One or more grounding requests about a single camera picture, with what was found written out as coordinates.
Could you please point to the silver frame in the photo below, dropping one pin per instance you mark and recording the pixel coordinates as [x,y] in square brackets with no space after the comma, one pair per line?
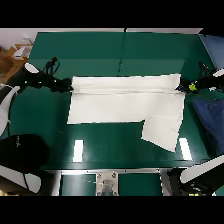
[106,181]

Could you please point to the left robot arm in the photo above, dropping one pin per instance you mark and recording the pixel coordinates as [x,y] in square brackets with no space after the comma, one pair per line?
[36,78]

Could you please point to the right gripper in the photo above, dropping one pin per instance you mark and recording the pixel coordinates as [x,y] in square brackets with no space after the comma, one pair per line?
[186,86]

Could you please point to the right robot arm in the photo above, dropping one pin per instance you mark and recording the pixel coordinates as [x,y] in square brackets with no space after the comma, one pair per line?
[206,81]

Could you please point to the white T-shirt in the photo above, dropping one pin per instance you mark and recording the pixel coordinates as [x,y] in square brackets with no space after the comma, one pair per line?
[123,100]

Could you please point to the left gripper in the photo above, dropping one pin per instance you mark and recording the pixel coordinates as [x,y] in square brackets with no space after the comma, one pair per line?
[62,85]

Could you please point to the dark blue garment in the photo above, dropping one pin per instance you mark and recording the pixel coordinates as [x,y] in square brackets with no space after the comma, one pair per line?
[210,123]

